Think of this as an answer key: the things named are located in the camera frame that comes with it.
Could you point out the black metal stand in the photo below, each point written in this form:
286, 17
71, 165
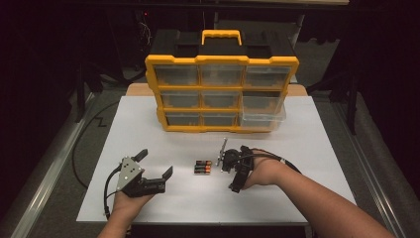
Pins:
352, 115
80, 105

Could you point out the person's right hand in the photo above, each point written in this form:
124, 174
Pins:
267, 172

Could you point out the aluminium floor rail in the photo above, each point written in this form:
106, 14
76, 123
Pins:
368, 168
49, 175

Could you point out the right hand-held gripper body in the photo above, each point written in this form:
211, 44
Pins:
237, 162

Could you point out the person's left hand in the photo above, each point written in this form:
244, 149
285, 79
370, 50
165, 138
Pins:
127, 206

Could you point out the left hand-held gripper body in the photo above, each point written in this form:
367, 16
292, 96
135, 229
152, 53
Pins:
130, 173

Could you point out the clear plastic drawer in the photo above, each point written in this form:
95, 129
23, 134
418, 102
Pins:
261, 120

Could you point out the grid of clear drawers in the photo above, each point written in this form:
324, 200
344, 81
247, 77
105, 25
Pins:
178, 75

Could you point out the yellow black drawer organizer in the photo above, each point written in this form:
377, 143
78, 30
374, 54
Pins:
219, 60

